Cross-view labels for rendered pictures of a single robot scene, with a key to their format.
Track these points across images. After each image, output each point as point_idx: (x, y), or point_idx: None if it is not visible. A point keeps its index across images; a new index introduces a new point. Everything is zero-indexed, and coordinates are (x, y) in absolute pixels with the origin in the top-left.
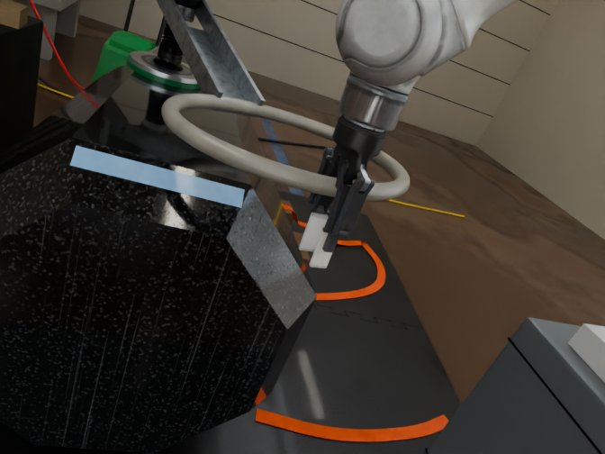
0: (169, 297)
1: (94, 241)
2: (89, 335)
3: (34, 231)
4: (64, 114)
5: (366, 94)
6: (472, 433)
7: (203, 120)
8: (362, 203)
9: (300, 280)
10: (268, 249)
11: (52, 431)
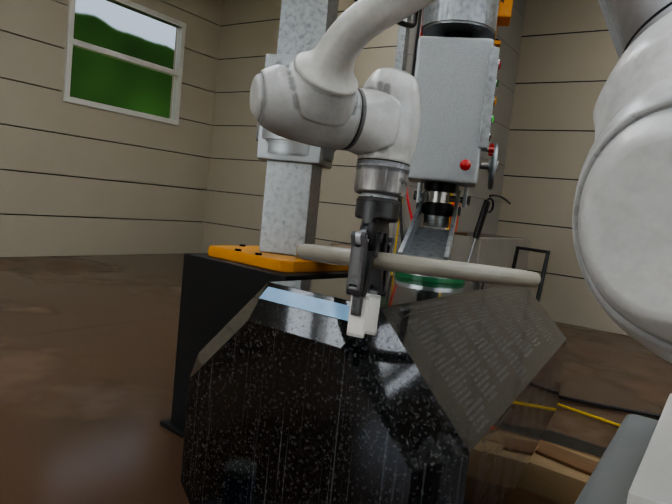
0: (307, 414)
1: (260, 353)
2: (258, 452)
3: (230, 346)
4: None
5: (357, 168)
6: None
7: (412, 290)
8: (362, 256)
9: (440, 422)
10: (394, 372)
11: None
